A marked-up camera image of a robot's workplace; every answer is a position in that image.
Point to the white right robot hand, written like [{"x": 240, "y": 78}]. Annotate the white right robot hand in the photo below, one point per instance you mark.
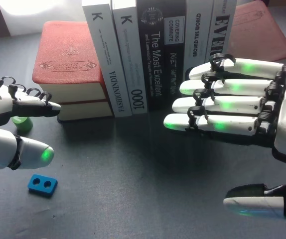
[{"x": 245, "y": 104}]

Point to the white EVER book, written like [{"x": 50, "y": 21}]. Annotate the white EVER book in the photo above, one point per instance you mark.
[{"x": 220, "y": 30}]

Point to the black COVERING COMMUTE book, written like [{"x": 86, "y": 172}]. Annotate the black COVERING COMMUTE book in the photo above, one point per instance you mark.
[{"x": 175, "y": 62}]

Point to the red embossed book stack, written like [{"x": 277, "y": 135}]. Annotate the red embossed book stack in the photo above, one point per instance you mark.
[{"x": 65, "y": 54}]

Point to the black The Most Excellent book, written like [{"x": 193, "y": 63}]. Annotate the black The Most Excellent book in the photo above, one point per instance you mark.
[{"x": 153, "y": 62}]

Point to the white K FASHIONINDIA book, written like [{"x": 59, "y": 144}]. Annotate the white K FASHIONINDIA book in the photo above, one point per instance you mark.
[{"x": 108, "y": 64}]

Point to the white K 1000 book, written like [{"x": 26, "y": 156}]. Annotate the white K 1000 book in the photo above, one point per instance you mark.
[{"x": 130, "y": 62}]

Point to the green cylinder block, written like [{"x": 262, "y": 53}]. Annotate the green cylinder block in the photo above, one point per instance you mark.
[{"x": 24, "y": 125}]

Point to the white background panel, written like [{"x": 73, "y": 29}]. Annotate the white background panel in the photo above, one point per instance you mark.
[{"x": 21, "y": 15}]

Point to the blue two-hole block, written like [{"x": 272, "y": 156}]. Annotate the blue two-hole block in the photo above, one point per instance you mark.
[{"x": 42, "y": 186}]

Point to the grey table cloth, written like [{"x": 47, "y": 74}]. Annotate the grey table cloth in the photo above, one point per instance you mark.
[{"x": 133, "y": 174}]

